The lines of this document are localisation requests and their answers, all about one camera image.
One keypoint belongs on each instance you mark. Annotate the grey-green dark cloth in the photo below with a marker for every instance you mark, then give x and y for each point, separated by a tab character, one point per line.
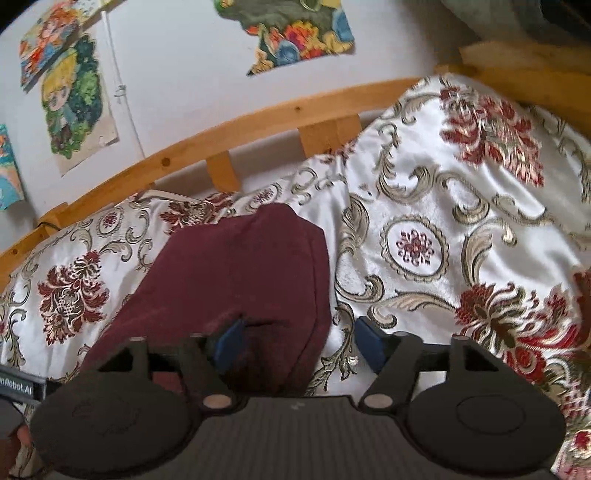
521	18

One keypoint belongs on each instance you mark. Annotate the colourful floral wall poster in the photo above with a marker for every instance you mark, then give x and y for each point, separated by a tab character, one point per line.
300	32

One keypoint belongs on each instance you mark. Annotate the maroon small cloth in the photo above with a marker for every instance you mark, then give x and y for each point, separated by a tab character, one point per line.
240	281

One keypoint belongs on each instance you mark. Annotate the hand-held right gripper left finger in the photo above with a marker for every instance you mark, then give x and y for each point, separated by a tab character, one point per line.
229	344

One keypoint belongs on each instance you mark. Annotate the green figure wall poster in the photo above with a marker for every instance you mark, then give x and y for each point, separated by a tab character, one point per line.
76	101

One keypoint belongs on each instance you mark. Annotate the wooden bed frame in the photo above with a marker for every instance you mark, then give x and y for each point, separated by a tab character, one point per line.
277	120

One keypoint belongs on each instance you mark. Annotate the orange and blue wall poster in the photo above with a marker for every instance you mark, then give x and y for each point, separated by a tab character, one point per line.
53	41

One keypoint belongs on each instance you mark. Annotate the white floral bedspread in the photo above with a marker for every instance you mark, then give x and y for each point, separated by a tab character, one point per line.
452	221

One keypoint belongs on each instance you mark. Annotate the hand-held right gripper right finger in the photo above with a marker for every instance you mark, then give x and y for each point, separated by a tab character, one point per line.
369	344

